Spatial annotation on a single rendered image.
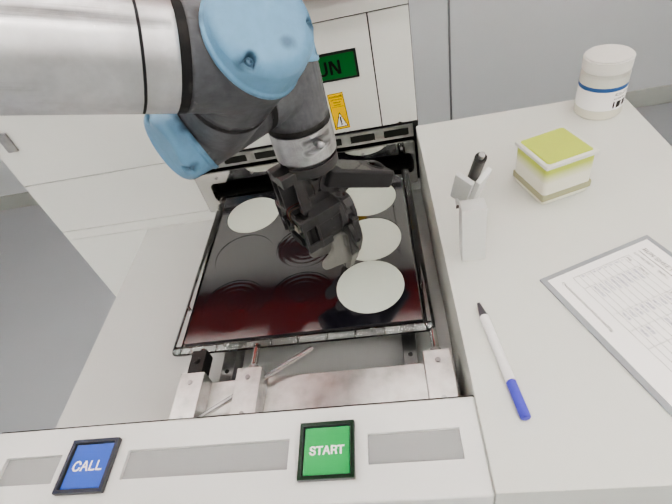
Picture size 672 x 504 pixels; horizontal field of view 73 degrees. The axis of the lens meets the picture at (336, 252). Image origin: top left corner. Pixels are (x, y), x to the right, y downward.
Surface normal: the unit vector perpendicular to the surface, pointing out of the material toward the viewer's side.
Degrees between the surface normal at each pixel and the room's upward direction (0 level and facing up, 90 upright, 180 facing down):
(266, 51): 53
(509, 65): 90
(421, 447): 0
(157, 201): 90
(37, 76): 94
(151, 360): 0
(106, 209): 90
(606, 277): 0
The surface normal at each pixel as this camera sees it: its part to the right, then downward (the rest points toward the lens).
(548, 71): -0.01, 0.70
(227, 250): -0.19, -0.70
